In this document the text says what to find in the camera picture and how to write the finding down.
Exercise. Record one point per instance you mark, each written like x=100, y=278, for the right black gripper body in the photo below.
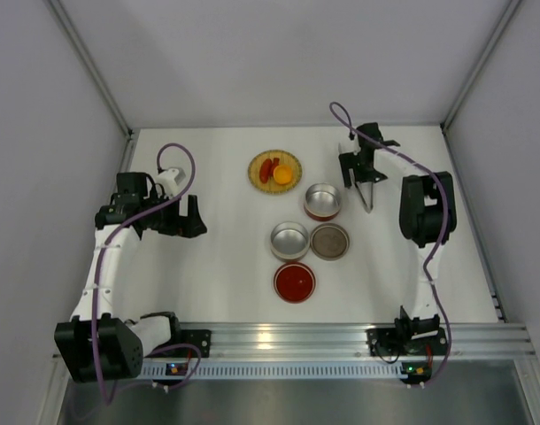
x=364, y=173

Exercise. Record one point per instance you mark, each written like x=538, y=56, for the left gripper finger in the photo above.
x=196, y=226
x=193, y=208

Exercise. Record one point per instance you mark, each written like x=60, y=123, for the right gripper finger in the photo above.
x=347, y=162
x=372, y=175

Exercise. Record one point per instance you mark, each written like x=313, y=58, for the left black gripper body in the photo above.
x=178, y=220

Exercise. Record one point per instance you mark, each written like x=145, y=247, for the metal tongs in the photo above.
x=366, y=194

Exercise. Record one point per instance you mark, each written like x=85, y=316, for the yellow egg tart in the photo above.
x=283, y=174

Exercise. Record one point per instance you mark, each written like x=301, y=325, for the beige round lid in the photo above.
x=330, y=241

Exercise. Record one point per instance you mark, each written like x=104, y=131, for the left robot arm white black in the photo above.
x=96, y=344

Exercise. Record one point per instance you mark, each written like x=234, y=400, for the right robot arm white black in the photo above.
x=426, y=218

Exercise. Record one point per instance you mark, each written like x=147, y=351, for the steel bowl red rim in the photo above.
x=322, y=201

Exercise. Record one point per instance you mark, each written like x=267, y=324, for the round bamboo tray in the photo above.
x=271, y=187

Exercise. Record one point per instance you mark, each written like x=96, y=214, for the steel bowl beige rim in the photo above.
x=289, y=241

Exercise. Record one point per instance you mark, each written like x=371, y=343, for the red round lid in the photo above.
x=294, y=282

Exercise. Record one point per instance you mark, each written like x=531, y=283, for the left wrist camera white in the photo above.
x=172, y=177

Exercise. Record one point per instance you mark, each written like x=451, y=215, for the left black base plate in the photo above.
x=201, y=338

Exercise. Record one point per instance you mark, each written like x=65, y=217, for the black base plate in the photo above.
x=384, y=342
x=201, y=338

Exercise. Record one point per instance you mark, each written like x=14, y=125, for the aluminium mounting rail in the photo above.
x=327, y=351

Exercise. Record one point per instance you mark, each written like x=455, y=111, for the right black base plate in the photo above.
x=384, y=342

